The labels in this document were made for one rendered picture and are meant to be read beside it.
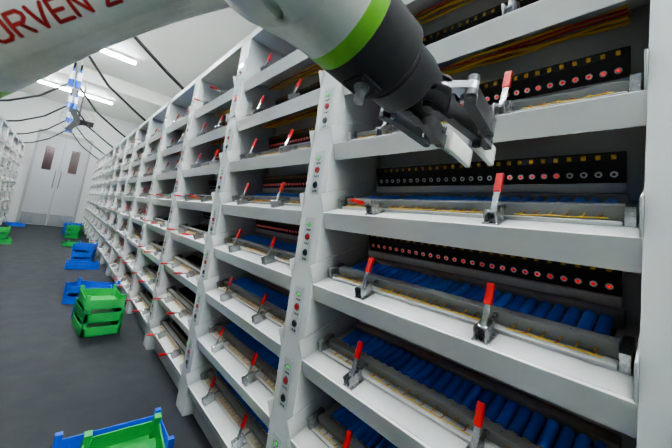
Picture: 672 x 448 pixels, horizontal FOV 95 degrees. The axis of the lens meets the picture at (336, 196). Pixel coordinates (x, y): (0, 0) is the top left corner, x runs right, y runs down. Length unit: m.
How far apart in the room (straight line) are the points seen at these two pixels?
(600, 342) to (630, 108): 0.32
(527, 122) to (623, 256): 0.23
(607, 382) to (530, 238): 0.19
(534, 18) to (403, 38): 0.40
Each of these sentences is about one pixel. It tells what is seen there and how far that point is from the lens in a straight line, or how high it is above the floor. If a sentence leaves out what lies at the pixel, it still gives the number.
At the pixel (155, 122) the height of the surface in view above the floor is 1.62.
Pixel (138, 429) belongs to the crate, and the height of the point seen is 0.12.
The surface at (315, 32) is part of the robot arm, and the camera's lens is 0.28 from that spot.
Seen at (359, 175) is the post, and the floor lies 1.00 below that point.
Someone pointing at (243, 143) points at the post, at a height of 1.16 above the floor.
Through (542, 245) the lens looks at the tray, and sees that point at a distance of 0.55.
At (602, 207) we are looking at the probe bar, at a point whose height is 0.92.
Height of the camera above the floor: 0.83
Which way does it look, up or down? 6 degrees up
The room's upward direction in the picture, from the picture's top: 8 degrees clockwise
